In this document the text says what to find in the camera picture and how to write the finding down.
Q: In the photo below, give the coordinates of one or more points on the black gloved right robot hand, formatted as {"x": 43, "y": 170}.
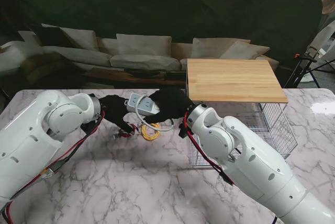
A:
{"x": 172, "y": 105}

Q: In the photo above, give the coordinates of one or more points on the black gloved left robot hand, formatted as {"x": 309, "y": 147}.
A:
{"x": 113, "y": 107}

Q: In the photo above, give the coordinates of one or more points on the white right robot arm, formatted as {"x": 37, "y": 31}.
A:
{"x": 256, "y": 163}

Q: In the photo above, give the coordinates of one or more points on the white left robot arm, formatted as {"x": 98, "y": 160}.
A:
{"x": 34, "y": 135}

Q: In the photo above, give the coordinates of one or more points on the dark wooden coffee table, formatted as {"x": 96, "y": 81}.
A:
{"x": 110, "y": 76}

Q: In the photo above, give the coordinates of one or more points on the beige sofa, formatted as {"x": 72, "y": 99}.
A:
{"x": 141, "y": 61}

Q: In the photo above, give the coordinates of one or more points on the beige sofa pillow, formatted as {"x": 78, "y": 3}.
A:
{"x": 212, "y": 47}
{"x": 246, "y": 51}
{"x": 81, "y": 38}
{"x": 144, "y": 44}

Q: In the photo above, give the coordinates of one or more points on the dark sofa pillow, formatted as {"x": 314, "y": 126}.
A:
{"x": 49, "y": 37}

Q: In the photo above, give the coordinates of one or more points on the black tripod stand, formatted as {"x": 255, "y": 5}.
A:
{"x": 308, "y": 58}

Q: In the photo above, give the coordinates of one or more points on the white draped cover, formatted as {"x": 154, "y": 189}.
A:
{"x": 327, "y": 33}

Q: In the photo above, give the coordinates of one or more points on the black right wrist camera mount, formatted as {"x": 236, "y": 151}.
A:
{"x": 183, "y": 133}

